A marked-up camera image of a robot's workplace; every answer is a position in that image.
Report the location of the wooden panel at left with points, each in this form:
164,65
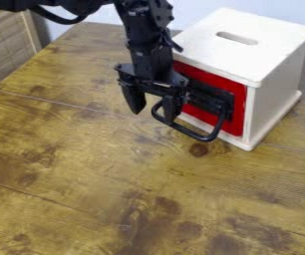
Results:
18,41

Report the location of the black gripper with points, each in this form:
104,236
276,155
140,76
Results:
149,74

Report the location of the red wooden drawer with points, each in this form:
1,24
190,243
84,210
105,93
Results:
213,97

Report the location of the black metal drawer handle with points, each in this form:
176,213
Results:
186,124

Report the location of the white wooden box cabinet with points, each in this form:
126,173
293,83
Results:
251,56

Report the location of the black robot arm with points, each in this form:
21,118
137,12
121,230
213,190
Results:
136,14

